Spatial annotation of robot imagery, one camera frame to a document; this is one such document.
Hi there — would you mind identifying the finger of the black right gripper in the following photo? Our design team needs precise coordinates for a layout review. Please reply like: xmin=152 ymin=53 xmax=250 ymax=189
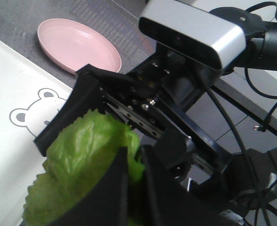
xmin=34 ymin=64 xmax=134 ymax=157

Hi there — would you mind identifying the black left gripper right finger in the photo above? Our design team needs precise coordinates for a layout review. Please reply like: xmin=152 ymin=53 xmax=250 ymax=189
xmin=141 ymin=145 xmax=221 ymax=226

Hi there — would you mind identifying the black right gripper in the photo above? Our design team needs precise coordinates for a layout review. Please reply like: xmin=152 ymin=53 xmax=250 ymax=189
xmin=104 ymin=44 xmax=230 ymax=181

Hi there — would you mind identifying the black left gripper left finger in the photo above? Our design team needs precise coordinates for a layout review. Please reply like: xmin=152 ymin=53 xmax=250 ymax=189
xmin=51 ymin=147 xmax=128 ymax=226

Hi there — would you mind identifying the pink round plate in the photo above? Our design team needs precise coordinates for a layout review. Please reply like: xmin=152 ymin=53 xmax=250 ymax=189
xmin=37 ymin=18 xmax=122 ymax=74

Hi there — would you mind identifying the green lettuce leaf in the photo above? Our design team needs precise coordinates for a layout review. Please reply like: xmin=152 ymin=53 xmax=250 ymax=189
xmin=23 ymin=110 xmax=145 ymax=226

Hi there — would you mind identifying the white bear serving tray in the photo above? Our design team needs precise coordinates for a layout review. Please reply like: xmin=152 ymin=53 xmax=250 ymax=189
xmin=0 ymin=41 xmax=71 ymax=226

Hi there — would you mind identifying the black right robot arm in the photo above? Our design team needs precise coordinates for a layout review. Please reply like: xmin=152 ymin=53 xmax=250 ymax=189
xmin=24 ymin=0 xmax=277 ymax=226

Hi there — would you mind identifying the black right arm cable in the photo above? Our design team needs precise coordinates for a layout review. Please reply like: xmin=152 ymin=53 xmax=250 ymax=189
xmin=206 ymin=1 xmax=277 ymax=226

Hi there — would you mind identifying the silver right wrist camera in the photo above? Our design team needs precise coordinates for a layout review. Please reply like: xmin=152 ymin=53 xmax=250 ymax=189
xmin=138 ymin=0 xmax=246 ymax=71

